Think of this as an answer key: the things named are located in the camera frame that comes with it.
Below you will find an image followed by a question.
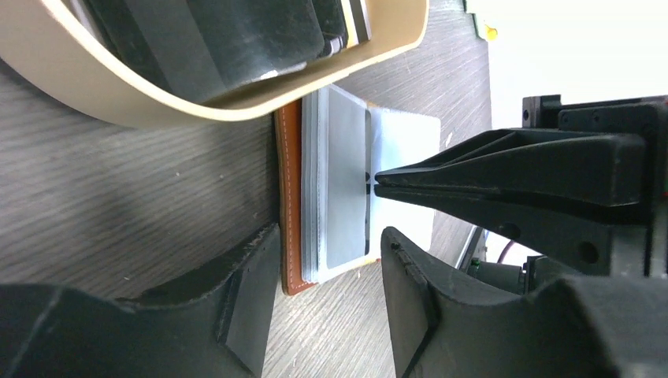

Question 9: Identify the beige oval card tray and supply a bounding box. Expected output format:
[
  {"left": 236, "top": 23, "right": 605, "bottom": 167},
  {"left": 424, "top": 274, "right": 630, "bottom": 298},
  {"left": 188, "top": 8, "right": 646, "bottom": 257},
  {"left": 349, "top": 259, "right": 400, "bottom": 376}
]
[{"left": 1, "top": 1, "right": 429, "bottom": 128}]

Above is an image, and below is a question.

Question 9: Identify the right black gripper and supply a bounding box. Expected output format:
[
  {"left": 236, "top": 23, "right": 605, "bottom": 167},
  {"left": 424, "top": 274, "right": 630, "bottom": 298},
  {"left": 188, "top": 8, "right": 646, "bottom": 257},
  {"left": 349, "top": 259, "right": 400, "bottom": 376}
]
[{"left": 375, "top": 95, "right": 667, "bottom": 277}]

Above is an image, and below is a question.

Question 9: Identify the brown leather card holder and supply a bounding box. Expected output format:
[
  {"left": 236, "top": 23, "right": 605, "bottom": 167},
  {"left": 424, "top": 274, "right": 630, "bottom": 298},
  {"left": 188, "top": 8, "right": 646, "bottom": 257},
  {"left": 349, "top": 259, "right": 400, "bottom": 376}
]
[{"left": 275, "top": 85, "right": 441, "bottom": 295}]

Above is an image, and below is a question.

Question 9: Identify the mint green garment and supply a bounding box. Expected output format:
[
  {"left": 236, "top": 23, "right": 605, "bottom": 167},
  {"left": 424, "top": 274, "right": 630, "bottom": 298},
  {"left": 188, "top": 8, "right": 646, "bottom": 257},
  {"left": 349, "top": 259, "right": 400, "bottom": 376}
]
[{"left": 463, "top": 0, "right": 499, "bottom": 42}]

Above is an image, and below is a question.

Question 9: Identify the grey credit card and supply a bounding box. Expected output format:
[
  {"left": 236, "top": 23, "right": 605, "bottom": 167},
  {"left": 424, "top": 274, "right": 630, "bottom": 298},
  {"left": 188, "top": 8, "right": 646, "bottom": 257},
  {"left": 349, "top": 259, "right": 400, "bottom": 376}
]
[{"left": 326, "top": 87, "right": 367, "bottom": 269}]

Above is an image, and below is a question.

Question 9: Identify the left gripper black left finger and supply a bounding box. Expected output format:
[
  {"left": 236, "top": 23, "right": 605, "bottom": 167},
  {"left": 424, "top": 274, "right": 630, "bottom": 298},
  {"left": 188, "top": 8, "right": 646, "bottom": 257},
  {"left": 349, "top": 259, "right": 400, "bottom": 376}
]
[{"left": 1, "top": 224, "right": 281, "bottom": 377}]

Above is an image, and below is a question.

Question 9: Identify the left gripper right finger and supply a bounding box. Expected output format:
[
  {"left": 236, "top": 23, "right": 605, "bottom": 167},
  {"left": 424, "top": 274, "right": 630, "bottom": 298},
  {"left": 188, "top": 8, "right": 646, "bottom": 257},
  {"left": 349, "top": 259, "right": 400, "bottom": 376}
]
[{"left": 380, "top": 228, "right": 667, "bottom": 377}]

